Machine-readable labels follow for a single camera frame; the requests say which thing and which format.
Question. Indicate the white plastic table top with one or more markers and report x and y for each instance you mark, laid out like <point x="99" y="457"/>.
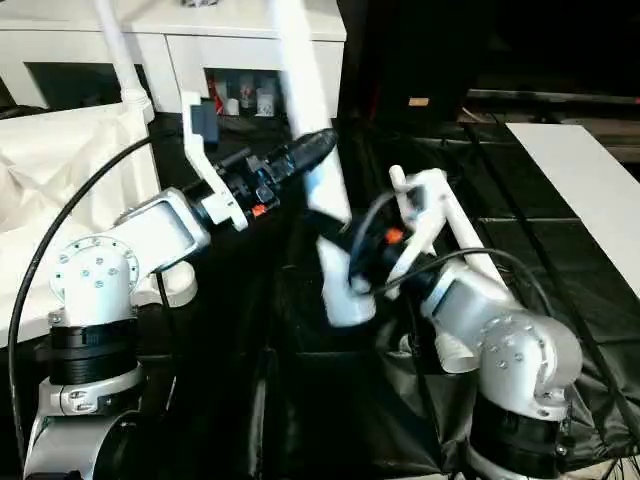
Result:
<point x="75" y="165"/>

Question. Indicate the small tan box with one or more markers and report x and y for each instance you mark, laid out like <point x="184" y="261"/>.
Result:
<point x="418" y="102"/>

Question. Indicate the white cabinet with openings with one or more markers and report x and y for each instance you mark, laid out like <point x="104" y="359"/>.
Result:
<point x="175" y="45"/>

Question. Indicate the black work mat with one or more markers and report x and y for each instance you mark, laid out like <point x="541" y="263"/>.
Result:
<point x="500" y="350"/>

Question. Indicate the small shiny metal ornament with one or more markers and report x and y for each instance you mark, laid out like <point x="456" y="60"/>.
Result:
<point x="195" y="2"/>

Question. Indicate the flat white board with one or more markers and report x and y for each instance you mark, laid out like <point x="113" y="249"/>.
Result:
<point x="590" y="190"/>

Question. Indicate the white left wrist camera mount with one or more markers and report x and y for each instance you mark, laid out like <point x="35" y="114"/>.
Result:
<point x="205" y="165"/>

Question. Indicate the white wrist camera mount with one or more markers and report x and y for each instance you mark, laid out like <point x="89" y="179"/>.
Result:
<point x="205" y="165"/>
<point x="430" y="210"/>

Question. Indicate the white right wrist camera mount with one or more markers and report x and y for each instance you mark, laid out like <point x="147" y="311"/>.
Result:
<point x="430" y="210"/>

